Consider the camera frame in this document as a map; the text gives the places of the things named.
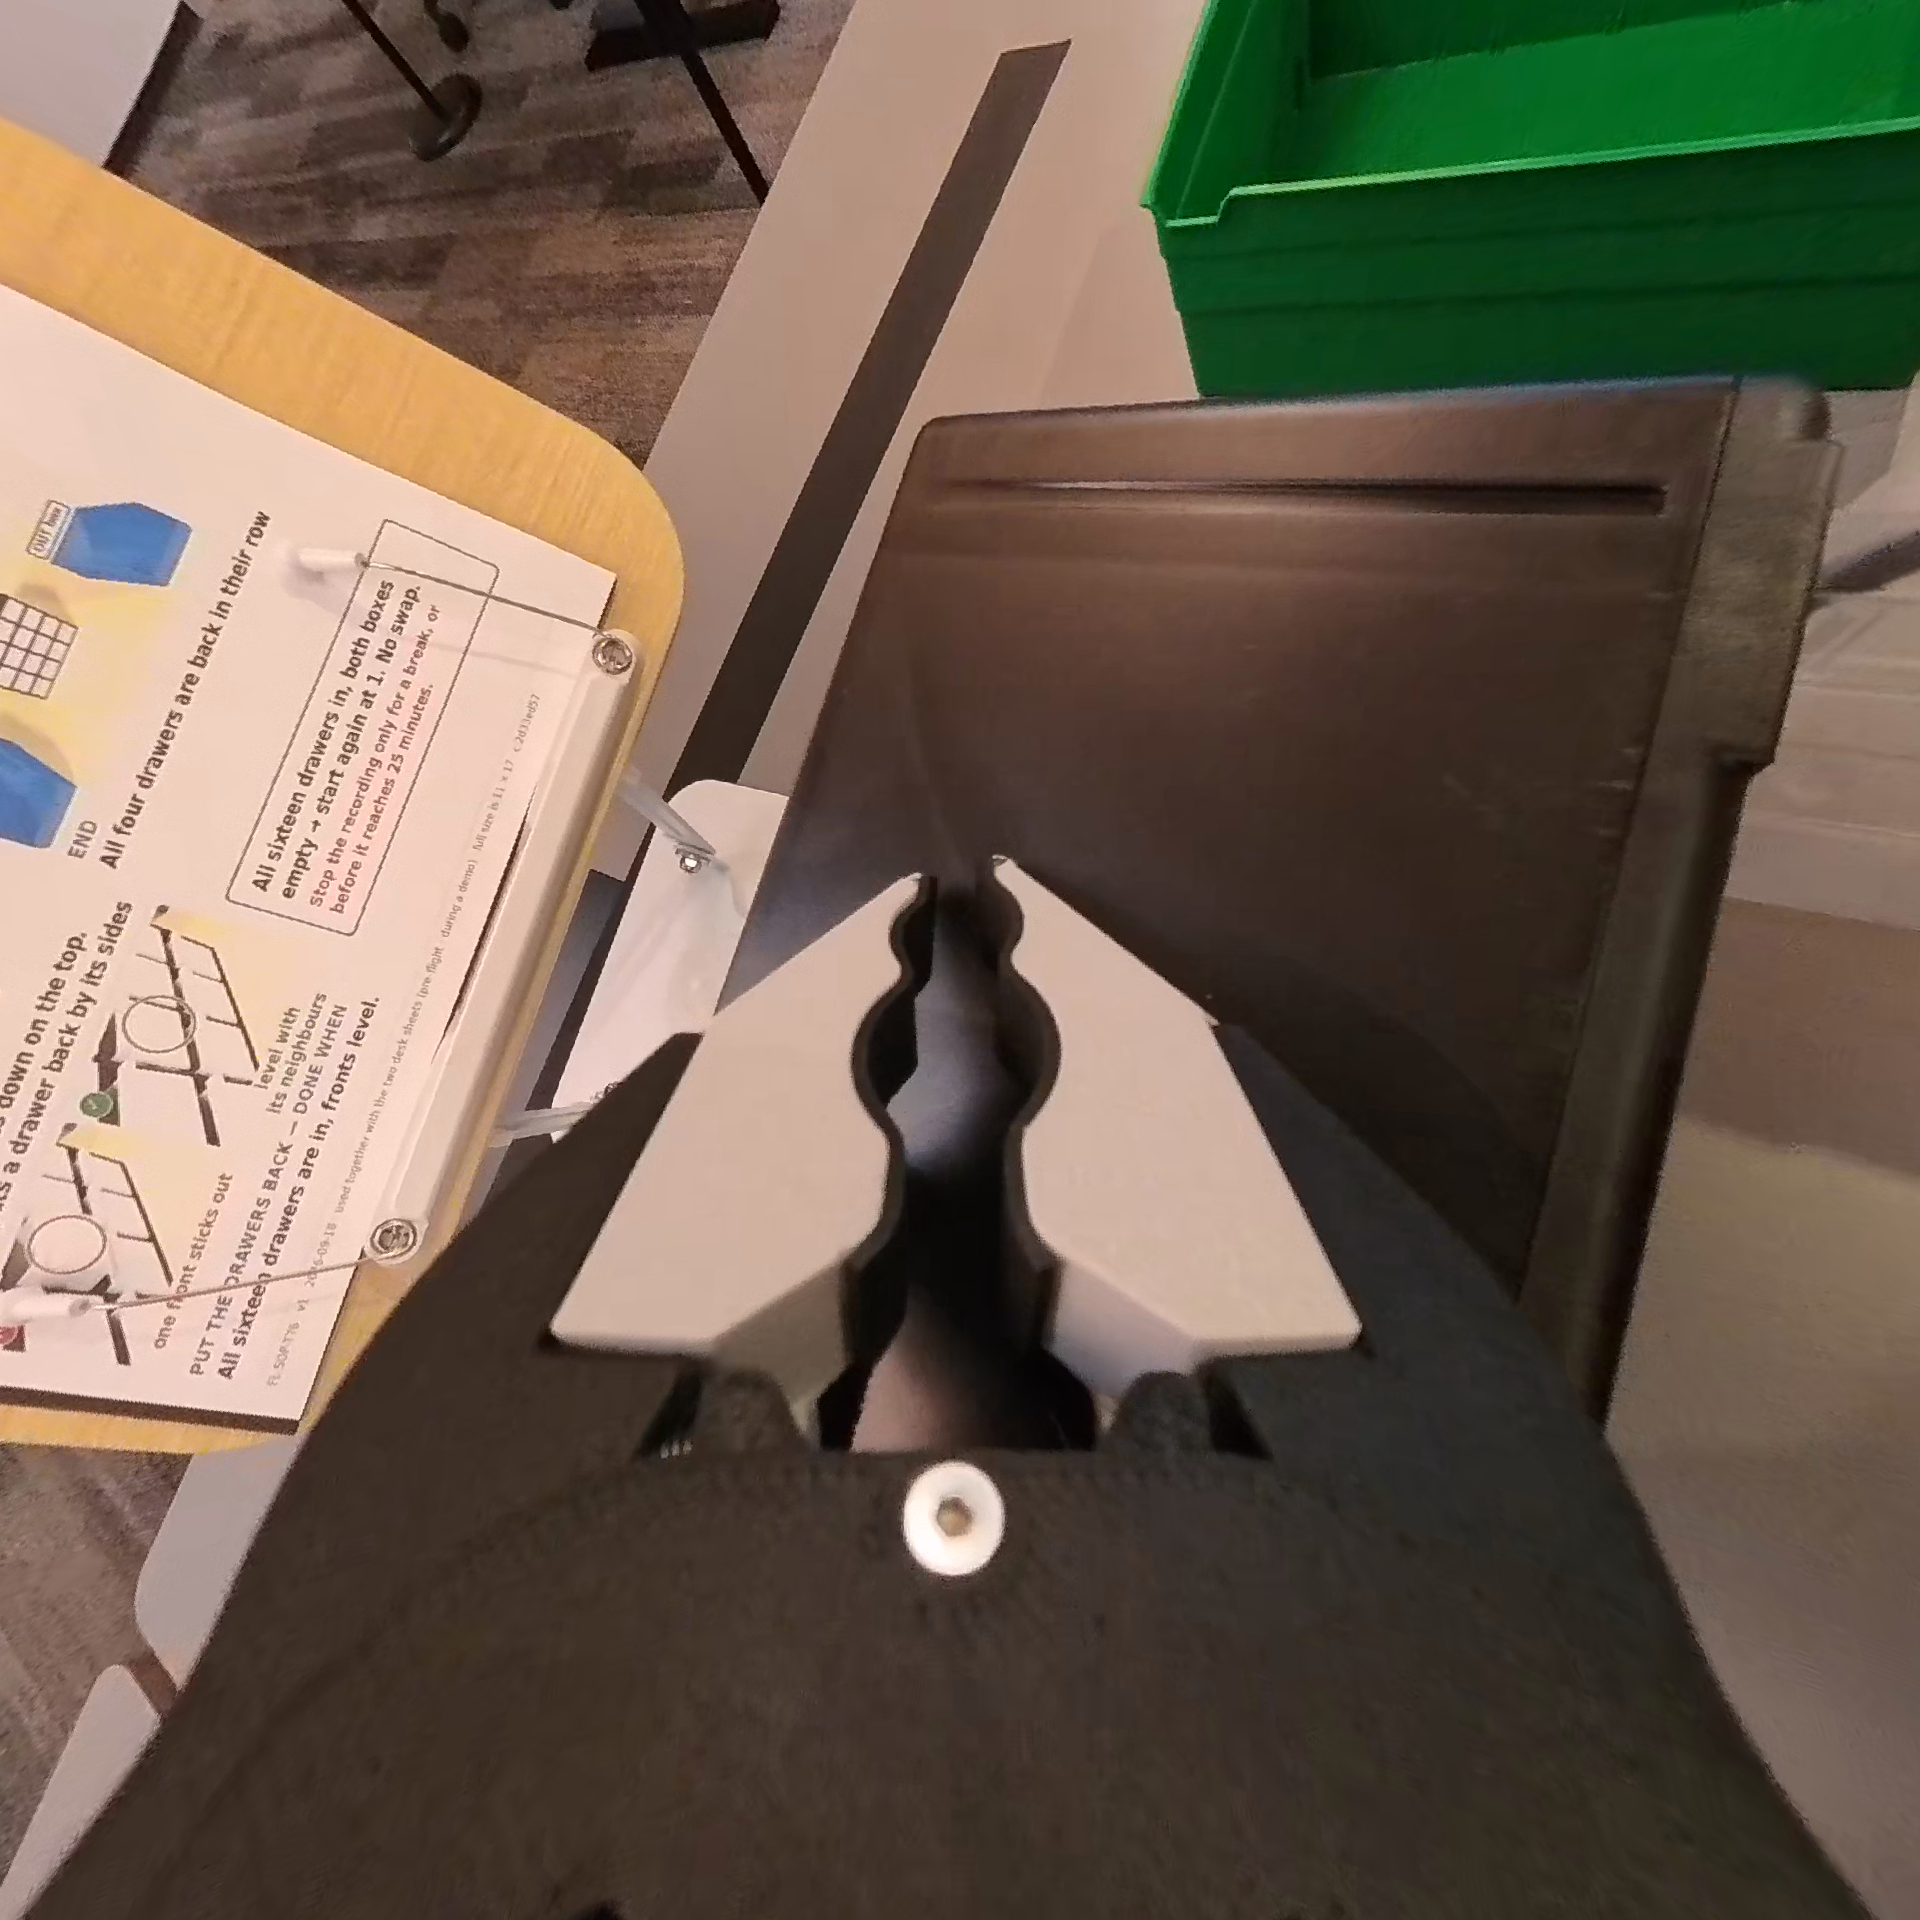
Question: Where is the green plastic bin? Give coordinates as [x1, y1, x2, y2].
[1136, 0, 1920, 404]

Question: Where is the white document stand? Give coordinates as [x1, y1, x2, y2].
[375, 627, 793, 1273]

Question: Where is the printed instruction sheet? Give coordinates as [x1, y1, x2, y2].
[0, 286, 619, 1426]

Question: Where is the black tape strip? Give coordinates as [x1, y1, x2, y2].
[705, 41, 1075, 798]

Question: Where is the black metal frame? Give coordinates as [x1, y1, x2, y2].
[337, 0, 782, 197]

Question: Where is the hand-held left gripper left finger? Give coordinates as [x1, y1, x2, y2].
[548, 873, 943, 1451]

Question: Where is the black drawer cabinet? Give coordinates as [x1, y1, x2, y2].
[738, 376, 1847, 1434]

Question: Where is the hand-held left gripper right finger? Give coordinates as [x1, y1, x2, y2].
[984, 853, 1368, 1420]

